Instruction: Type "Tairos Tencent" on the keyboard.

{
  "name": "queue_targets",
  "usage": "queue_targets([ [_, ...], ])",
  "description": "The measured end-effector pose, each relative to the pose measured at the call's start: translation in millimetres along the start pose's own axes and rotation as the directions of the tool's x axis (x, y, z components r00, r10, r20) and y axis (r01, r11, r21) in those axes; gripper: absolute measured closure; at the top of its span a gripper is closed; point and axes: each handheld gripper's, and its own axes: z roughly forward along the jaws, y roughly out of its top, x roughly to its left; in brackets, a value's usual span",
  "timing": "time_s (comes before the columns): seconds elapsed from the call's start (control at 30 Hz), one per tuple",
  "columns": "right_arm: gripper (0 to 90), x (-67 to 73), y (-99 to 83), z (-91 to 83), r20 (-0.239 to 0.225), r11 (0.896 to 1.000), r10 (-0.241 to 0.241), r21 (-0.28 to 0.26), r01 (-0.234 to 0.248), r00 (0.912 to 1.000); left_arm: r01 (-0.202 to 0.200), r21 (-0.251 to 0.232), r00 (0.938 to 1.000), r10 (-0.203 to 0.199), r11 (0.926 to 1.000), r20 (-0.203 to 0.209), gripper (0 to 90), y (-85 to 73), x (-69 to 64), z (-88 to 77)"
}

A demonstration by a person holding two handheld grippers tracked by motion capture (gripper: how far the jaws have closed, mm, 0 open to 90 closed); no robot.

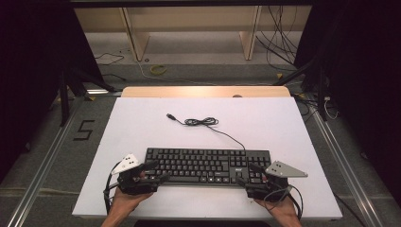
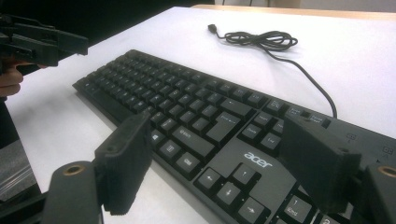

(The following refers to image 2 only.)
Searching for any black keyboard cable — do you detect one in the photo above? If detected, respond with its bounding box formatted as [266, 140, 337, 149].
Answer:
[207, 23, 339, 119]

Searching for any aluminium floor rail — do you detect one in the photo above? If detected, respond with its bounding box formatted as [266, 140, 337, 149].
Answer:
[0, 167, 35, 196]

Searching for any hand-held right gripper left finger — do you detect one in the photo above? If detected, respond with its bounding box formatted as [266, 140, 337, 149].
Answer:
[93, 112, 154, 217]

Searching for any light wooden table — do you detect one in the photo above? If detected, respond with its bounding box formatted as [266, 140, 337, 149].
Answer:
[191, 4, 396, 22]

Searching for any black computer keyboard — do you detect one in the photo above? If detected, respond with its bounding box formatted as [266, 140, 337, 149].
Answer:
[72, 49, 396, 224]

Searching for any white table board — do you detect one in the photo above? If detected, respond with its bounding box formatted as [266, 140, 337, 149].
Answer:
[6, 6, 396, 224]

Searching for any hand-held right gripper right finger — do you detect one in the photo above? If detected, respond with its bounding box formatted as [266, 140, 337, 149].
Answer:
[277, 116, 362, 215]

